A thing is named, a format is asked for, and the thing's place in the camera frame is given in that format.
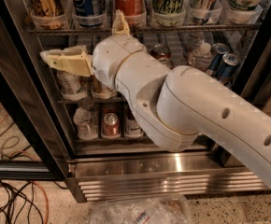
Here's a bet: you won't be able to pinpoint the green tall can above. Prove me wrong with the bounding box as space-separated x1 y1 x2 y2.
151 0 184 26

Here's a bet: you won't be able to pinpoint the orange cable on floor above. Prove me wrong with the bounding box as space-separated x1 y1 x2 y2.
0 106 50 224

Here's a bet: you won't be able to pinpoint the wire shelf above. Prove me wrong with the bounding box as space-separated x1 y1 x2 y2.
57 96 126 105
27 23 261 36

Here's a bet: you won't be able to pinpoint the red Coca-Cola can rear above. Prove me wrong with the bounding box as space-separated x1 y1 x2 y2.
150 44 171 59

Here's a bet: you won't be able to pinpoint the stainless fridge base grille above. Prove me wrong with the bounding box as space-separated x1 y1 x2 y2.
65 152 267 203

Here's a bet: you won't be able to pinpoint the silver can front left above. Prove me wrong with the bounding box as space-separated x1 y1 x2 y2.
57 71 87 101

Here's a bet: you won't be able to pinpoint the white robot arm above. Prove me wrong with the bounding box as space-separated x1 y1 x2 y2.
40 11 271 189

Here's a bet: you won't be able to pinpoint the red Coca-Cola can top shelf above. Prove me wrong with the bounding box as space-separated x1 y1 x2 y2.
115 0 145 27

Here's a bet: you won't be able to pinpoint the orange can top shelf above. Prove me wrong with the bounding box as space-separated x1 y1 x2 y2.
30 0 64 30

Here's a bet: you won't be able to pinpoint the open glass fridge door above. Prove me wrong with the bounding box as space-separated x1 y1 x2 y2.
0 0 70 180

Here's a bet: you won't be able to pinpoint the blue Red Bull can front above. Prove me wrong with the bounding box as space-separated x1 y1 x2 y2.
215 53 240 84

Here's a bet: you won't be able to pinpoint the blue Pepsi can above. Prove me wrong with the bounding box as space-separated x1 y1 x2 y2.
73 0 106 28

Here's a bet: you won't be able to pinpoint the black cables on floor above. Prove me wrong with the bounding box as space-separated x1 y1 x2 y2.
0 121 68 224

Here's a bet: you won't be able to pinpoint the blue Red Bull can top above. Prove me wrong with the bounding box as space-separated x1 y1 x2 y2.
190 0 217 24

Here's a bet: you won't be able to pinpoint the top wire shelf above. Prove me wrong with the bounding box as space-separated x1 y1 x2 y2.
27 23 261 36

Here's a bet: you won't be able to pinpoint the clear water bottle middle shelf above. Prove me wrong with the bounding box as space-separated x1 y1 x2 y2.
188 43 212 71

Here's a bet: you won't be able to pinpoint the gold can front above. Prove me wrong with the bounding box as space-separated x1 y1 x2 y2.
91 76 117 99

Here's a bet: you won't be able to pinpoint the middle wire shelf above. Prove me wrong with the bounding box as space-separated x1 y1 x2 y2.
57 96 126 105

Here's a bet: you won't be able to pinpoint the blue Red Bull can rear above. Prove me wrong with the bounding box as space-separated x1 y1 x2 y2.
207 43 230 76

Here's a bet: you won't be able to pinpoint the clear plastic bag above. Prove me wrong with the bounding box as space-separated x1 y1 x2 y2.
86 194 193 224

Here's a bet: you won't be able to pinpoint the blue red bull can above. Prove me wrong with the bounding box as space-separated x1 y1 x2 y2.
207 43 230 76
190 0 217 24
215 53 240 84

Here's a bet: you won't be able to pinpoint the brown tea bottle bottom shelf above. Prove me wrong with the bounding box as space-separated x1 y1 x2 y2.
124 108 143 138

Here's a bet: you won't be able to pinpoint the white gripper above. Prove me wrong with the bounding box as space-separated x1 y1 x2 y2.
40 9 146 90

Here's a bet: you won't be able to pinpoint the red can bottom shelf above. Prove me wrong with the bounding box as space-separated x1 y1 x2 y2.
102 113 120 138

